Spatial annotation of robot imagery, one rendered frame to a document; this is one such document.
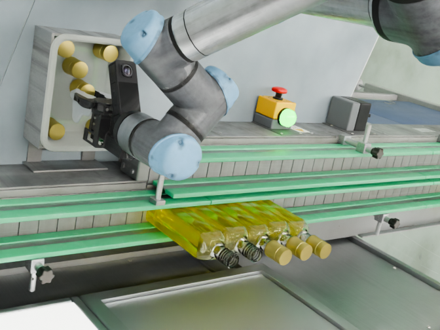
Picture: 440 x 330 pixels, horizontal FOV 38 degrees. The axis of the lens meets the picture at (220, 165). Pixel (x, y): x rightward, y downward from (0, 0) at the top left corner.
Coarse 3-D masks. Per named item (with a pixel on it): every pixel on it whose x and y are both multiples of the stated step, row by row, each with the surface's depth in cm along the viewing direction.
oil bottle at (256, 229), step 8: (224, 208) 134; (232, 208) 135; (232, 216) 131; (240, 216) 131; (248, 216) 132; (248, 224) 128; (256, 224) 129; (264, 224) 130; (248, 232) 127; (256, 232) 126; (264, 232) 127; (248, 240) 127; (256, 240) 126
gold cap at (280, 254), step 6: (270, 246) 124; (276, 246) 123; (282, 246) 123; (270, 252) 123; (276, 252) 122; (282, 252) 121; (288, 252) 122; (270, 258) 124; (276, 258) 122; (282, 258) 122; (288, 258) 123; (282, 264) 122
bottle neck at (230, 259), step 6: (216, 246) 119; (222, 246) 119; (216, 252) 118; (222, 252) 117; (228, 252) 117; (216, 258) 119; (222, 258) 117; (228, 258) 116; (234, 258) 118; (228, 264) 116; (234, 264) 117
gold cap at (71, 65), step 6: (66, 60) 123; (72, 60) 122; (78, 60) 121; (66, 66) 122; (72, 66) 120; (78, 66) 121; (84, 66) 121; (66, 72) 123; (72, 72) 120; (78, 72) 121; (84, 72) 122; (78, 78) 121
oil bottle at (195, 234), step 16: (176, 208) 129; (160, 224) 130; (176, 224) 126; (192, 224) 123; (208, 224) 124; (176, 240) 126; (192, 240) 121; (208, 240) 119; (224, 240) 121; (208, 256) 120
